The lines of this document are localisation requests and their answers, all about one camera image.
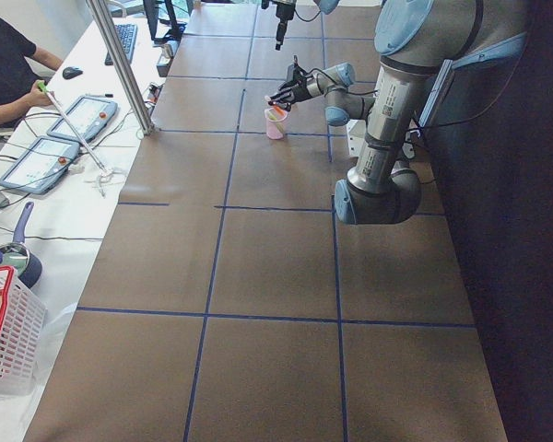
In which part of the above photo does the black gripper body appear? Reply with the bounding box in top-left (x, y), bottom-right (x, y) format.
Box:
top-left (276, 0), bottom-right (296, 21)
top-left (289, 76), bottom-right (322, 103)

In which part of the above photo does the orange highlighter pen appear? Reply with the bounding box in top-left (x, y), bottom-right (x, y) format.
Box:
top-left (271, 105), bottom-right (287, 116)

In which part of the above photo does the pink mesh pen holder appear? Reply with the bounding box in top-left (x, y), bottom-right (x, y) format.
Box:
top-left (265, 108), bottom-right (288, 140)

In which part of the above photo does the black monitor stand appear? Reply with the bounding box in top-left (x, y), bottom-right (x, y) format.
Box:
top-left (142, 0), bottom-right (186, 46)

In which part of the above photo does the black keyboard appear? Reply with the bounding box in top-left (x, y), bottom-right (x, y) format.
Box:
top-left (114, 23), bottom-right (138, 64)

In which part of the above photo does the far teach pendant tablet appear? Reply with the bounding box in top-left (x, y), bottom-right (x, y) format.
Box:
top-left (47, 95), bottom-right (118, 143)

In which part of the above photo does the teach pendant tablet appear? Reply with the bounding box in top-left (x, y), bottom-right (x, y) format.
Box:
top-left (47, 95), bottom-right (118, 143)
top-left (0, 136), bottom-right (80, 194)

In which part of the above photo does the reacher grabber tool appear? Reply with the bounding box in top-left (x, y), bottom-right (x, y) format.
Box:
top-left (36, 80), bottom-right (127, 198)

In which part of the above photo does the black computer mouse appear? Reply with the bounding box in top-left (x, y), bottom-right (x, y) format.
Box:
top-left (62, 66), bottom-right (83, 80)

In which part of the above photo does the near teach pendant tablet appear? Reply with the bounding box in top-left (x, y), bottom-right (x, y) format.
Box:
top-left (0, 136), bottom-right (80, 194)

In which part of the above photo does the seated person in black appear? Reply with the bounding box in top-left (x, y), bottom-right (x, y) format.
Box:
top-left (0, 18), bottom-right (63, 127)

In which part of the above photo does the blue frying pan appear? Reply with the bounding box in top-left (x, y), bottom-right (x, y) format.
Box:
top-left (0, 202), bottom-right (42, 288)

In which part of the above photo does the white red plastic basket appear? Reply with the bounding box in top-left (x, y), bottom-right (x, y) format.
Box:
top-left (0, 266), bottom-right (46, 401)

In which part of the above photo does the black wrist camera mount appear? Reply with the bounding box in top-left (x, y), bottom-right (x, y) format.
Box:
top-left (286, 54), bottom-right (307, 86)

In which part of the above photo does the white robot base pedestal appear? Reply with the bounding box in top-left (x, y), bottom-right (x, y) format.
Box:
top-left (346, 120), bottom-right (366, 157)

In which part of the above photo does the aluminium frame post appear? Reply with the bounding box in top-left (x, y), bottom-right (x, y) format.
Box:
top-left (87, 0), bottom-right (154, 135)

